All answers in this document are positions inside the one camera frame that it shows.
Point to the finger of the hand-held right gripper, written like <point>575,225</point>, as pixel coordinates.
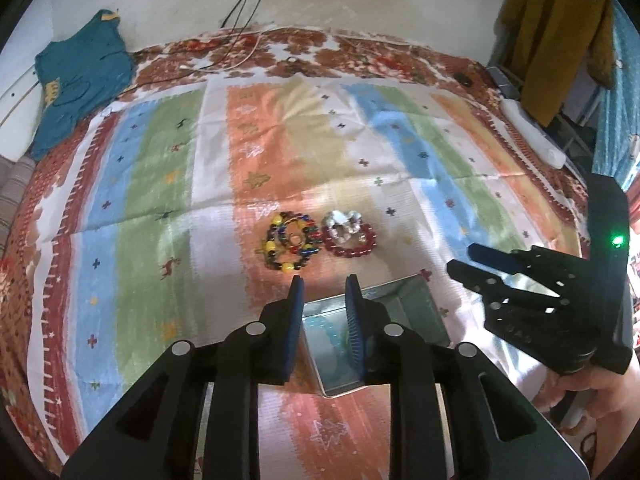
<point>472,276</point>
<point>492,256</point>

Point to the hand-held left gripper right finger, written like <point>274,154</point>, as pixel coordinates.
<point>356,330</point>

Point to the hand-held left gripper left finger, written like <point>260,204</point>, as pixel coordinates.
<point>295,330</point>

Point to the rectangular metal tin box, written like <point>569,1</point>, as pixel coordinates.
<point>420,310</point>

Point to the person's right hand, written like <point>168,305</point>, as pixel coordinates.
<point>610,390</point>

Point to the dark metal stand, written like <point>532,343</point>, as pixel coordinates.
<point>575,125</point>

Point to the grey box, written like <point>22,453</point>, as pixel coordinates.
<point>502,82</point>

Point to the turquoise curtain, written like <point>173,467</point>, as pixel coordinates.
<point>620,110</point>

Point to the striped pastel mat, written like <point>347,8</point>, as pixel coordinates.
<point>165,170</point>

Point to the mustard yellow garment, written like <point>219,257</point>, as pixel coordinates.
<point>550,35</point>

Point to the grey striped cushion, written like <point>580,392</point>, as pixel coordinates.
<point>12,185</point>

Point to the teal garment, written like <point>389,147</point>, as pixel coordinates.
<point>75,75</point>

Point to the white bed headboard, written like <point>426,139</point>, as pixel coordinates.
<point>17,110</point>

